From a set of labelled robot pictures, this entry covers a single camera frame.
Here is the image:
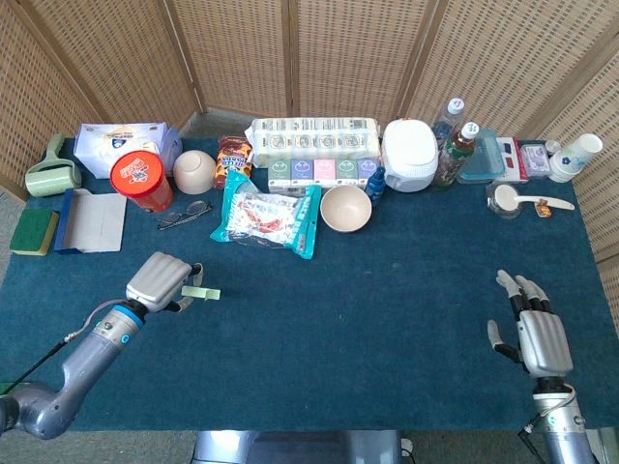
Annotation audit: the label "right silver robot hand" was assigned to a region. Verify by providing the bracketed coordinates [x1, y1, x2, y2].
[486, 269, 575, 380]

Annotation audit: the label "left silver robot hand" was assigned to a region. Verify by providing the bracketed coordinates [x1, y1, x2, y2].
[125, 250, 204, 313]

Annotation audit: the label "small pale green stick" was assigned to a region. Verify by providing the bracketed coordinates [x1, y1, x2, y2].
[182, 285, 221, 303]

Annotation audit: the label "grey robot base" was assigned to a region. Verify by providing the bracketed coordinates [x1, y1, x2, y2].
[192, 429, 402, 464]

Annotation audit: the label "black eyeglasses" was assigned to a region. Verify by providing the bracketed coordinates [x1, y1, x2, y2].
[155, 200, 214, 232]

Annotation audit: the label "blue box white paper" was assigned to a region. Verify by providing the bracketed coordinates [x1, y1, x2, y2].
[53, 188, 129, 254]

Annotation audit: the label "red lidded can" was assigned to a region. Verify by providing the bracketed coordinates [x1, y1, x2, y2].
[109, 150, 174, 214]

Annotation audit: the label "upturned beige bowl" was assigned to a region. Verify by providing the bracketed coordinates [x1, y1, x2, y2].
[172, 149, 218, 195]

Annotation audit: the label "teal snack bag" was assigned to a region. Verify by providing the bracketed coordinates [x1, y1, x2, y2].
[209, 168, 323, 261]

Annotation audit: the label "clear glass bowl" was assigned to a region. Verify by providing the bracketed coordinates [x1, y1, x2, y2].
[486, 182, 526, 221]

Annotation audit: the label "brown cookie bag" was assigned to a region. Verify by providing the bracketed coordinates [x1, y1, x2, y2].
[214, 135, 255, 190]

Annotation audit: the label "beige spoon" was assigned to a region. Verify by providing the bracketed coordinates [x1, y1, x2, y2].
[493, 185, 545, 214]

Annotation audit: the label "white tissue paper pack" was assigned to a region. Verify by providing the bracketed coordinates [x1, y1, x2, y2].
[73, 122, 184, 180]

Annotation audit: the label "green lint roller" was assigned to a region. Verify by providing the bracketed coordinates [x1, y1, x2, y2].
[24, 132, 83, 198]

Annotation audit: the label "green smiley tissue box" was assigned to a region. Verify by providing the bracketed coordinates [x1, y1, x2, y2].
[337, 158, 361, 189]
[268, 159, 293, 190]

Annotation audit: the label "blue table cloth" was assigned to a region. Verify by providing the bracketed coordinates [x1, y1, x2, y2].
[0, 137, 605, 432]

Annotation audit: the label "clear purple wipes box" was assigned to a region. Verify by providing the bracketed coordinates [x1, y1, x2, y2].
[519, 142, 552, 179]

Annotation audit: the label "red blue paper glasses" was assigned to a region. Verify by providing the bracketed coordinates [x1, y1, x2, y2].
[495, 136, 529, 184]

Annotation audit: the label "floral paper cup stack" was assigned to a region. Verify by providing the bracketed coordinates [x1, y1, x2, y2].
[548, 132, 604, 184]

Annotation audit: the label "clear container teal lid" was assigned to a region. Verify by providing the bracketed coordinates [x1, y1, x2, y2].
[457, 128, 507, 186]

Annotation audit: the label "green tea bottle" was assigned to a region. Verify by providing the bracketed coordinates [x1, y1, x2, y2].
[431, 122, 480, 190]

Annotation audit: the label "pink smiley tissue box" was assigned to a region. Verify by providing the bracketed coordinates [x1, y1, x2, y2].
[313, 159, 339, 189]

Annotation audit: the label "upright beige bowl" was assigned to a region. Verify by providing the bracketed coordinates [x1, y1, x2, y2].
[320, 185, 373, 234]

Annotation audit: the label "white paper roll multipack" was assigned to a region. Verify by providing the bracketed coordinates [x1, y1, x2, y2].
[244, 116, 384, 169]

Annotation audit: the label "blue spray bottle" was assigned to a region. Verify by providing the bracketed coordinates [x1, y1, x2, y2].
[365, 166, 387, 209]

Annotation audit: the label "white rice cooker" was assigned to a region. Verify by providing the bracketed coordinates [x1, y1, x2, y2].
[381, 118, 440, 193]

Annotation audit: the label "clear bottle white cap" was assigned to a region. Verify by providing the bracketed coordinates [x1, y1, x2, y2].
[431, 98, 467, 146]

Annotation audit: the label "wicker folding screen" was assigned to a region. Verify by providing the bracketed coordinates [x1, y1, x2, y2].
[0, 0, 619, 265]

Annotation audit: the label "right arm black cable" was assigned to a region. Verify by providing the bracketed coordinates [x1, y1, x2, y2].
[518, 385, 580, 439]

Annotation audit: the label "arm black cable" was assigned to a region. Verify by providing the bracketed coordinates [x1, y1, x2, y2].
[0, 302, 125, 393]
[518, 385, 580, 439]

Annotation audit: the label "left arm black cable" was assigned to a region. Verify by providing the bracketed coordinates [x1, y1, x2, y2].
[0, 302, 125, 393]

